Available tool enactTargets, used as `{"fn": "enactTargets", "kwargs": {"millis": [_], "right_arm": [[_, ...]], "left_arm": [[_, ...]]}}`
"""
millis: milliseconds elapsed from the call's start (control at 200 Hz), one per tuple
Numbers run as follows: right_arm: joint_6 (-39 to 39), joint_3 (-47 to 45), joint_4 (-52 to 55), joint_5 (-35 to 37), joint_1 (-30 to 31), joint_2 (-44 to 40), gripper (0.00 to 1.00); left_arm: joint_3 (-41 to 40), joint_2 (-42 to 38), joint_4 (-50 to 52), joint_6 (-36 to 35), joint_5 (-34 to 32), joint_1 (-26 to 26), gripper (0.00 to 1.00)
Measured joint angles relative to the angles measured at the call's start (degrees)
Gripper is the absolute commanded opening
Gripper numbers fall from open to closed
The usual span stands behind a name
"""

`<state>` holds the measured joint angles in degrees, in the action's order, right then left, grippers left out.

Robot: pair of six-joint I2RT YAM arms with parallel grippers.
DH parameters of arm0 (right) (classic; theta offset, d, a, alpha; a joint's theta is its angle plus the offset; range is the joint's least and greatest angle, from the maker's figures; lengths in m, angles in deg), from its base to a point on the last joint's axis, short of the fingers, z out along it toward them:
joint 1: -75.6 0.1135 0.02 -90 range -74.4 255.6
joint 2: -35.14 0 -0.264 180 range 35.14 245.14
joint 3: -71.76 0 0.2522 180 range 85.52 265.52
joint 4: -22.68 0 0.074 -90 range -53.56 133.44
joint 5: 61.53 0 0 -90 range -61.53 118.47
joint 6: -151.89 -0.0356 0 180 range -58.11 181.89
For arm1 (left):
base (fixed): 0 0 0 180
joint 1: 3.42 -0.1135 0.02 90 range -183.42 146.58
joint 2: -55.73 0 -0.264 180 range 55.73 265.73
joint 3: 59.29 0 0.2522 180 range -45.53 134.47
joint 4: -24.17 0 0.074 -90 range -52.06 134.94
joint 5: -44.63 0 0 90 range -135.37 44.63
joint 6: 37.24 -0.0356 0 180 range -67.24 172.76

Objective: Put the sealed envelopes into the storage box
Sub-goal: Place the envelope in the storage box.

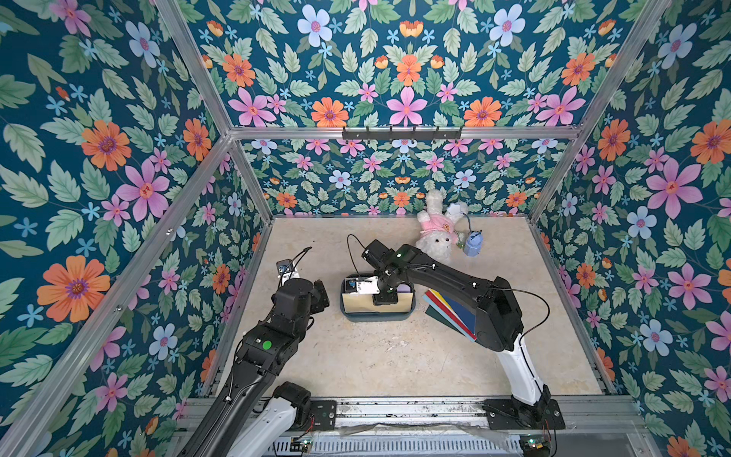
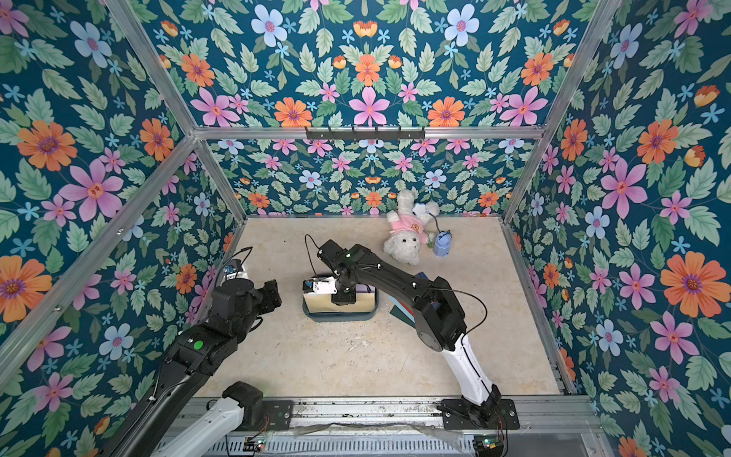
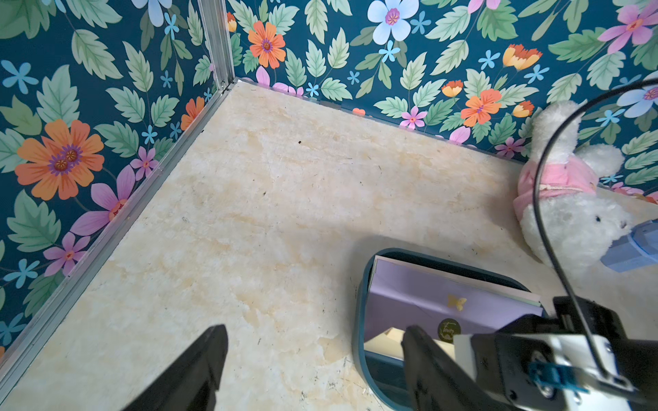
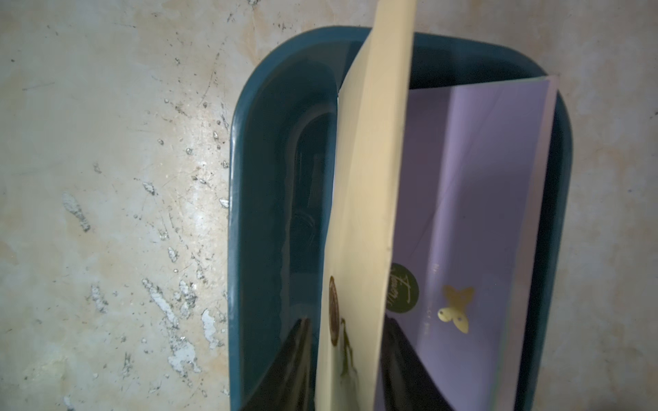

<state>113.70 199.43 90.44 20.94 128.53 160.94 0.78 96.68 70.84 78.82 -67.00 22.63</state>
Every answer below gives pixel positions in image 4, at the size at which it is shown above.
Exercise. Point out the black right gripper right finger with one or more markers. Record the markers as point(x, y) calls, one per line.
point(407, 384)

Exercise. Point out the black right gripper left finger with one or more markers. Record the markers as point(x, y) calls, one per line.
point(286, 384)

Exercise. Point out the lavender envelope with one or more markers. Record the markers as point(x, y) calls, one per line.
point(471, 186)

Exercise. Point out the cream yellow envelope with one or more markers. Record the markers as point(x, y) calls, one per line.
point(358, 251)

